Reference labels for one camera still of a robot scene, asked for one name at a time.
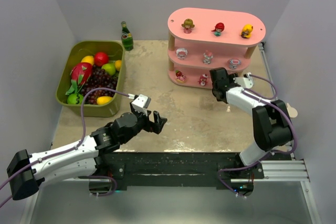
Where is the purple grapes bunch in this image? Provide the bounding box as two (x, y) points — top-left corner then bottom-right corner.
(80, 65), (118, 105)

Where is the strawberry cake toy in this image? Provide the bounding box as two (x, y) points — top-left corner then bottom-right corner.
(175, 70), (186, 83)

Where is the pink round toy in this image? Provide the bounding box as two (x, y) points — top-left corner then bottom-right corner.
(175, 48), (188, 60)

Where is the red white swirl toy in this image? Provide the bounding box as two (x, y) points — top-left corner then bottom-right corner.
(198, 73), (208, 87)

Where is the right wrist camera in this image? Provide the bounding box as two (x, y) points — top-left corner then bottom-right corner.
(234, 72), (254, 89)

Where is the red-haired doll toy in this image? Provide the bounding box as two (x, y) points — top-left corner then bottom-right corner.
(212, 23), (225, 37)

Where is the olive green fruit bin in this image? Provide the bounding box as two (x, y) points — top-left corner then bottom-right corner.
(56, 40), (126, 118)

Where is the green apple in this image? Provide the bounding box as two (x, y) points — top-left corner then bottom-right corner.
(101, 63), (116, 76)

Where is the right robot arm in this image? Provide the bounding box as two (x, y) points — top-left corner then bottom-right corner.
(209, 67), (294, 166)

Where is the yellow-haired doll toy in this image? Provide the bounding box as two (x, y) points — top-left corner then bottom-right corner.
(240, 24), (254, 39)

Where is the yellow mango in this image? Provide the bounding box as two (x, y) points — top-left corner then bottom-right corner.
(97, 96), (112, 105)

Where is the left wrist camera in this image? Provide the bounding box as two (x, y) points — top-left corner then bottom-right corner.
(128, 93), (151, 116)

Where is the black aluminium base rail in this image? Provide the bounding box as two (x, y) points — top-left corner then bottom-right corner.
(47, 151), (310, 192)

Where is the pink three-tier shelf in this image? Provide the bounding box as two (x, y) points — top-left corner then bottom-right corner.
(167, 7), (266, 89)

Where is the brown-haired doll toy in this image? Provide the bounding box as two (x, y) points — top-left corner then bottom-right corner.
(181, 18), (195, 34)

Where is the small pink figure toy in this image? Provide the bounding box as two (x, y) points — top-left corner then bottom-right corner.
(203, 50), (214, 65)

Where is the pink dragon fruit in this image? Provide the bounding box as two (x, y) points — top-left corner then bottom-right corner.
(66, 62), (92, 95)

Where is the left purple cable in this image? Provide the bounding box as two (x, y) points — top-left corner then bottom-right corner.
(0, 87), (134, 208)

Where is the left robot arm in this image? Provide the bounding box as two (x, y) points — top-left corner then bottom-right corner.
(4, 111), (167, 200)

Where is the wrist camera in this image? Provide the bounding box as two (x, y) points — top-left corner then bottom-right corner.
(128, 93), (151, 116)
(234, 72), (254, 89)

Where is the green glass bottle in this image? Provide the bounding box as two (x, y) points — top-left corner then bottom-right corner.
(121, 22), (133, 51)

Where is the orange fruit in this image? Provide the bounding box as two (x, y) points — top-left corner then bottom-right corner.
(114, 60), (122, 72)

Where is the green soap dispenser bottle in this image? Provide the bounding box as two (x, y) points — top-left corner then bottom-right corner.
(286, 103), (298, 119)

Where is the pink planet toy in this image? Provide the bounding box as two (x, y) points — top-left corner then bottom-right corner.
(228, 59), (241, 70)

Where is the yellow lemon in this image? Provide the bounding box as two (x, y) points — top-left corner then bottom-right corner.
(81, 56), (95, 65)

